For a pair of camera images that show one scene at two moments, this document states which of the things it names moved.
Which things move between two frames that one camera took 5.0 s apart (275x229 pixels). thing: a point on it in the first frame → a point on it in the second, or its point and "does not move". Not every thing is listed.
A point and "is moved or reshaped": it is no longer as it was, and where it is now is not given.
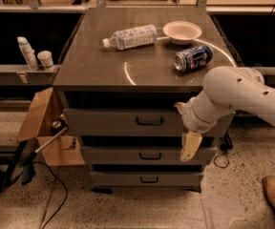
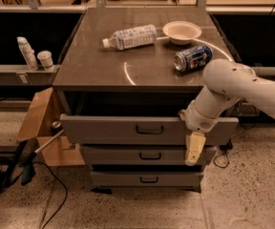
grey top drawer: x=124 y=122 is moved or reshaped
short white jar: x=46 y=59 does not move
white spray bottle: x=29 y=52 does not move
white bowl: x=181 y=32 does not move
